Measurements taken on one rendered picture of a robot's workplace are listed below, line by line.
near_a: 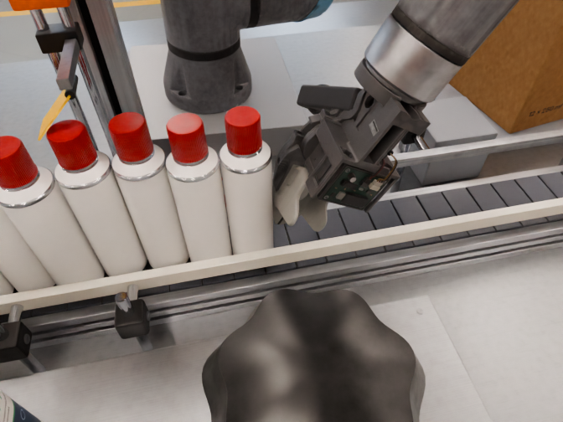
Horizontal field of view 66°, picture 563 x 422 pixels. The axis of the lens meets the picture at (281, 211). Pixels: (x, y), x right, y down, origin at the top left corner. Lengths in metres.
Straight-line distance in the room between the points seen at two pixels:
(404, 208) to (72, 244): 0.41
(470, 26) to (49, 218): 0.39
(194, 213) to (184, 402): 0.19
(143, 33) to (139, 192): 0.77
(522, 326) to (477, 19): 0.38
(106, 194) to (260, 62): 0.50
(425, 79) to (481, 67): 0.50
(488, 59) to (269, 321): 0.75
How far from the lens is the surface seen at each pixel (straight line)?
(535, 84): 0.81
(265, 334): 0.16
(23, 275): 0.55
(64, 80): 0.39
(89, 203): 0.45
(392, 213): 0.61
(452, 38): 0.38
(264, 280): 0.52
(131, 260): 0.53
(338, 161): 0.38
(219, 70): 0.72
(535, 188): 0.72
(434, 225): 0.56
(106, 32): 0.51
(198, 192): 0.42
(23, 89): 1.05
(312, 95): 0.49
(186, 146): 0.40
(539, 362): 0.61
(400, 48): 0.38
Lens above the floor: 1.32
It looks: 48 degrees down
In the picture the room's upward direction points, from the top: straight up
